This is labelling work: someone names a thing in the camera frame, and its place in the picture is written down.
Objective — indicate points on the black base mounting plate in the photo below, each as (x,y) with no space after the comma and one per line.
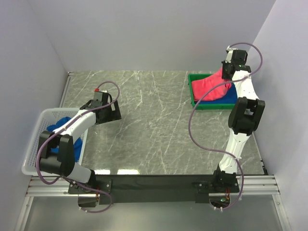
(163,188)

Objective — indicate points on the green plastic tray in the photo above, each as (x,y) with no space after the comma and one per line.
(191,78)

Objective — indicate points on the aluminium rail frame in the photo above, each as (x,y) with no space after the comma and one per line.
(253,185)

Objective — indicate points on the white perforated plastic basket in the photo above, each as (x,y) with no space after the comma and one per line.
(50,117)

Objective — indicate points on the pink towel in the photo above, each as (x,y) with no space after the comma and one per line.
(202,86)

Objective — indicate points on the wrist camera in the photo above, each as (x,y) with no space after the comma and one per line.
(229,52)
(98,90)

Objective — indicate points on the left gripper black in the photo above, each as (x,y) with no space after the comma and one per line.
(114,115)

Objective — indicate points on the blue towel in basket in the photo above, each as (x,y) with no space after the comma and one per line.
(77,143)

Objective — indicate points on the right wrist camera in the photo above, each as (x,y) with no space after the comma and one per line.
(229,52)

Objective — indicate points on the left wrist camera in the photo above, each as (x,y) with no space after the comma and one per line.
(98,90)

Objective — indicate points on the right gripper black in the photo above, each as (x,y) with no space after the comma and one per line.
(224,76)

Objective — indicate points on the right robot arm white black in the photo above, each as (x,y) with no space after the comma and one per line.
(243,119)

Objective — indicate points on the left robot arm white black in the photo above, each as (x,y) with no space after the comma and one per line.
(56,153)

